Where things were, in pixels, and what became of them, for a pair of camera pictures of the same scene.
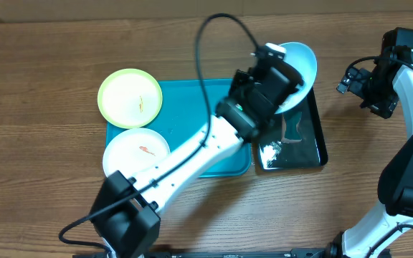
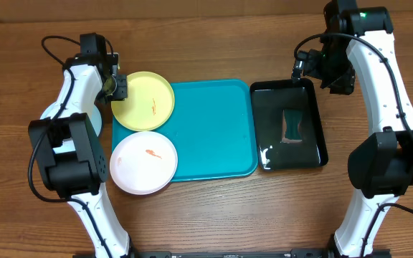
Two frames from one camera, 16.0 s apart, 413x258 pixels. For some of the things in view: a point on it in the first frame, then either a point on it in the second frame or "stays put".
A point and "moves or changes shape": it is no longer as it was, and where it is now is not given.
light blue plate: (301, 59) -> (95, 115)
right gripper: (384, 110) -> (345, 86)
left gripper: (241, 79) -> (122, 94)
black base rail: (295, 253) stays put
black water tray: (276, 153) stays put
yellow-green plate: (130, 98) moves or changes shape
